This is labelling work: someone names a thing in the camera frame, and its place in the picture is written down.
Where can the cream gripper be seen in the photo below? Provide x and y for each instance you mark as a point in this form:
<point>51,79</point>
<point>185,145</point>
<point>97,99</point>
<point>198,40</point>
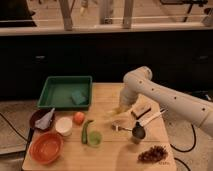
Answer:
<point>123,106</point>

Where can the yellow banana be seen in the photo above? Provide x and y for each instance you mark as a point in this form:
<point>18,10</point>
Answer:
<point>114,111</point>

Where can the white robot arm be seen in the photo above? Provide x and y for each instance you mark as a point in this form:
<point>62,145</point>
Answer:
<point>193,109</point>

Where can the dark metal cup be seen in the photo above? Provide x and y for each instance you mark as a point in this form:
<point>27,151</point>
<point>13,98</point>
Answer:
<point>138,133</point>

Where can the white cup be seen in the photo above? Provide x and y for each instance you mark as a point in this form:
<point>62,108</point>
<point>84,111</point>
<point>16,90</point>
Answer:
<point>64,126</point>

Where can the metal fork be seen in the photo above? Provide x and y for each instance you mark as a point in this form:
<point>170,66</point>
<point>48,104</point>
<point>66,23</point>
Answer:
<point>119,128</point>

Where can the wooden cutting board table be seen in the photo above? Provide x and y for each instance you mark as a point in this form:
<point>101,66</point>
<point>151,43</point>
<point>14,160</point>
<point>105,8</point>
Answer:
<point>116,152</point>

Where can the orange tomato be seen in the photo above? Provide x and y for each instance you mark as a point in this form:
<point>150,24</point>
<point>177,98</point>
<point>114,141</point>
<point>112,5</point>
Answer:
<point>78,118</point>

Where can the teal sponge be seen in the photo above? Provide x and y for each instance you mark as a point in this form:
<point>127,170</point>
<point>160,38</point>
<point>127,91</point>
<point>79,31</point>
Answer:
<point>78,98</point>

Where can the green cucumber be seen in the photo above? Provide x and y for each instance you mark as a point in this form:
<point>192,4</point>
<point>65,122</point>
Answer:
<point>84,131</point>

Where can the bunch of dark grapes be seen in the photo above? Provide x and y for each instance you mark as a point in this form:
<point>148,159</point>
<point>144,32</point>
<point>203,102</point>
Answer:
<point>153,155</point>

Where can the green plastic tray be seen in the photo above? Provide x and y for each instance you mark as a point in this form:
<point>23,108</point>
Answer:
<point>56,92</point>

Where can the grey crumpled cloth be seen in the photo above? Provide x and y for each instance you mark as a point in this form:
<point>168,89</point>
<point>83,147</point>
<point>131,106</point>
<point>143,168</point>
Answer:
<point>45,121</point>

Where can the dark brown bowl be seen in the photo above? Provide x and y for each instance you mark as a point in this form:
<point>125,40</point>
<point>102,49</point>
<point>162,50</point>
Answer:
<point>38,115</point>

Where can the orange bowl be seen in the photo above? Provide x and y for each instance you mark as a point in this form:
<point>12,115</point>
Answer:
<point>46,148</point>

